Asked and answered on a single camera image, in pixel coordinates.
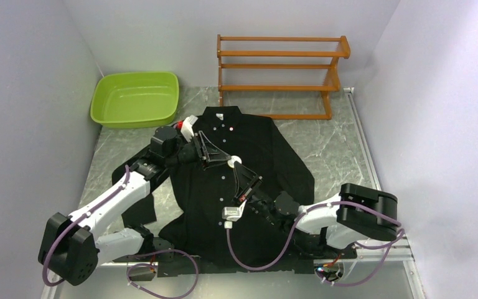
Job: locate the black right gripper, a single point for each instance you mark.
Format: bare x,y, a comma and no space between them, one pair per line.
246,178

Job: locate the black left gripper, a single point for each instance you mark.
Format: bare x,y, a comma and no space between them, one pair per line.
204,149

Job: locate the black button shirt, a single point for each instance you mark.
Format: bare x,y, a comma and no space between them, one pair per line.
203,193

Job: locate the white round brooch back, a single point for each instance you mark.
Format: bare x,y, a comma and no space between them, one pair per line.
233,161

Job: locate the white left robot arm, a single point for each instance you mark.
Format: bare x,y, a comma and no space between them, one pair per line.
74,245

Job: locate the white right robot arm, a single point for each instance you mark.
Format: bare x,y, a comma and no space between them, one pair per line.
355,213

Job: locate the green plastic basin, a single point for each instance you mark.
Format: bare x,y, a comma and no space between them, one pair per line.
135,100

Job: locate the orange wooden shoe rack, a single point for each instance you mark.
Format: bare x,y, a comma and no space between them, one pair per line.
282,64

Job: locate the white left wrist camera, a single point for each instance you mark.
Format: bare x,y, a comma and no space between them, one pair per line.
187,126

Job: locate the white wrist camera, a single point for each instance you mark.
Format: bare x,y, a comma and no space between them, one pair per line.
187,126
231,215

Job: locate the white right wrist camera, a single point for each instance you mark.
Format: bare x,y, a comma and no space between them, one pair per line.
231,215

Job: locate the aluminium table edge rail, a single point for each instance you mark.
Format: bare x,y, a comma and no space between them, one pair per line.
408,260

